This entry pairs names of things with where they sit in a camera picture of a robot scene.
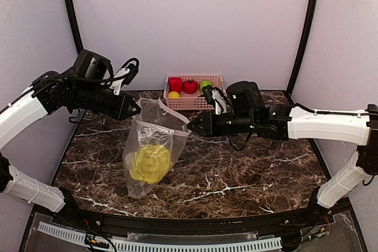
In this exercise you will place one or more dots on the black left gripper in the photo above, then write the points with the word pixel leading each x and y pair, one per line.
pixel 120 105

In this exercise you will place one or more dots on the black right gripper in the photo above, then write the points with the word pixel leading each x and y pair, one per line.
pixel 208 124

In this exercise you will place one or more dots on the pink perforated plastic basket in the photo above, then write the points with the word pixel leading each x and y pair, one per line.
pixel 191 101

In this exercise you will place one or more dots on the clear zip top bag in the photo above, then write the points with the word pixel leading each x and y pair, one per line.
pixel 156 139

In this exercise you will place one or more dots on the green toy chayote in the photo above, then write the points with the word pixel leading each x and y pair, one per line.
pixel 205 83

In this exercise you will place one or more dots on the yellow toy napa cabbage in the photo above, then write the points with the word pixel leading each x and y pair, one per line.
pixel 150 164

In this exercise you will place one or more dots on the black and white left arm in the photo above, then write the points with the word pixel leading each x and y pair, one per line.
pixel 89 84

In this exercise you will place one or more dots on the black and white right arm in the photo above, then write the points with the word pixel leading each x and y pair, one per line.
pixel 240 109

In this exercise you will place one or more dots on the yellow toy lemon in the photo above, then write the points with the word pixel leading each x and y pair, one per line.
pixel 173 95

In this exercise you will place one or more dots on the red toy tomato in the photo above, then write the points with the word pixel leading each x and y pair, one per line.
pixel 190 86

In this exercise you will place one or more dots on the red toy bell pepper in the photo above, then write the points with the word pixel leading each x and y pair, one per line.
pixel 175 84

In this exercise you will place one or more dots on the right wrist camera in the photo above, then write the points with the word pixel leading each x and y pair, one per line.
pixel 215 97

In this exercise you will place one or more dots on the white slotted cable duct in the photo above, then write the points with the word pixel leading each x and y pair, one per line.
pixel 153 242

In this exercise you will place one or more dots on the black left frame post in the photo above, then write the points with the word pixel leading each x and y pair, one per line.
pixel 71 14

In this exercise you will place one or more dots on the black frame post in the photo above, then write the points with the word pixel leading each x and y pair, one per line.
pixel 309 16
pixel 71 14

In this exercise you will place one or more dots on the black curved front rail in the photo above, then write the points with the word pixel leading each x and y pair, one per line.
pixel 292 226

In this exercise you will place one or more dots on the black right frame post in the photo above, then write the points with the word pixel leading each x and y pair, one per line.
pixel 309 16

